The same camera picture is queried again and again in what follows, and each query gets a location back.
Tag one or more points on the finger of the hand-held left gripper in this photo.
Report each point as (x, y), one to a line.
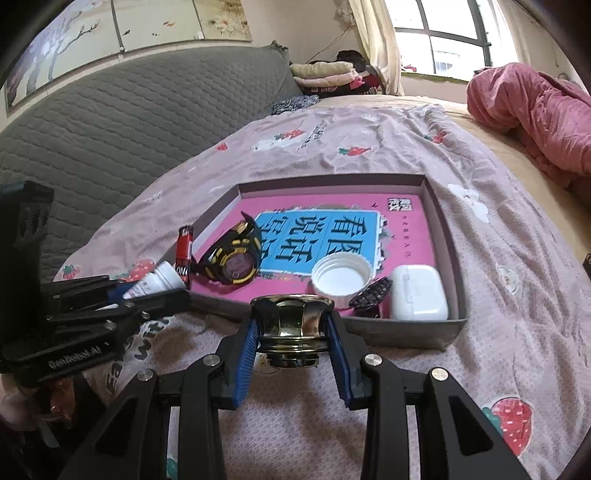
(152, 307)
(115, 290)

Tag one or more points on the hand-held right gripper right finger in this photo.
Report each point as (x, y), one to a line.
(339, 360)

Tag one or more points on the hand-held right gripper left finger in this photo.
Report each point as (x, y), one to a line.
(244, 364)

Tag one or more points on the small white pill bottle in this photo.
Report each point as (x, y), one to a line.
(159, 277)

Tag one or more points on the red and black tube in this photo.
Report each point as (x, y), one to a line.
(185, 249)

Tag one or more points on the shallow brown cardboard box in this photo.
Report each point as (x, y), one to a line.
(415, 334)

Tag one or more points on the white round jar lid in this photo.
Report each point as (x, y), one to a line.
(341, 279)

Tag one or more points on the black and yellow wristwatch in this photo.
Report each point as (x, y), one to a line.
(235, 265)

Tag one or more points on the white earbuds case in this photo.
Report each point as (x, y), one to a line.
(418, 293)

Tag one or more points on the person's left hand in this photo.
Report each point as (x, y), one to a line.
(62, 401)

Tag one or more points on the pink and blue book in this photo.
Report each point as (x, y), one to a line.
(406, 235)

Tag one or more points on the grey quilted headboard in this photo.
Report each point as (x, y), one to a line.
(115, 134)

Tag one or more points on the dark floral cloth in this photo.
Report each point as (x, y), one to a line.
(293, 105)

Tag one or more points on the beige mattress sheet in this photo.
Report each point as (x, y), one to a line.
(521, 175)

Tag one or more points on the black and gold mattress label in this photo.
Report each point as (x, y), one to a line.
(587, 267)

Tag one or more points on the pile of folded clothes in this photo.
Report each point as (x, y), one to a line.
(332, 74)

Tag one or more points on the cream curtain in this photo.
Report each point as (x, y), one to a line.
(376, 46)

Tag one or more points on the pink quilt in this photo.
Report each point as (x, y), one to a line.
(531, 106)

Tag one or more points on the window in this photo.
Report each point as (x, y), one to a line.
(452, 32)

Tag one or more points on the floral wall painting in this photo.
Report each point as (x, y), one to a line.
(138, 32)

